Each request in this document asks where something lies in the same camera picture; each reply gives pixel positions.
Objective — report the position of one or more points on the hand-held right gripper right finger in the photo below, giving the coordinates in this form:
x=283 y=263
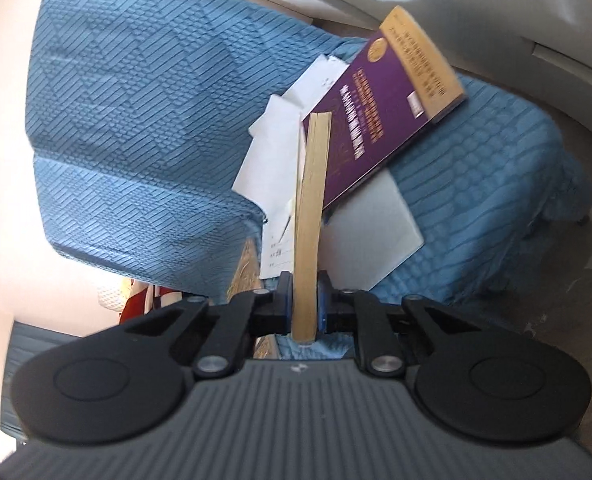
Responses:
x=322 y=310

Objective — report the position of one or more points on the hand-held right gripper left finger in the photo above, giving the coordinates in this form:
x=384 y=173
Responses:
x=287 y=305

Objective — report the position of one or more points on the tan illustrated book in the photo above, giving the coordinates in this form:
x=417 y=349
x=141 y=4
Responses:
x=241 y=270

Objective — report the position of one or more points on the orange and white book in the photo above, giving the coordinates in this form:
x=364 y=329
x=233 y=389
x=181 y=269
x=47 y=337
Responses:
x=310 y=235

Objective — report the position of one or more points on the purple book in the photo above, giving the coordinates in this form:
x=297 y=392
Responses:
x=376 y=110

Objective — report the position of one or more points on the red black striped blanket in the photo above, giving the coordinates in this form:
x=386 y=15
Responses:
x=145 y=300

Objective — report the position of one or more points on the white quilted pad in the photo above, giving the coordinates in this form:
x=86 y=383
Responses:
x=109 y=297

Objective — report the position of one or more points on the blue textured sofa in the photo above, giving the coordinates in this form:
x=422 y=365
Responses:
x=140 y=110

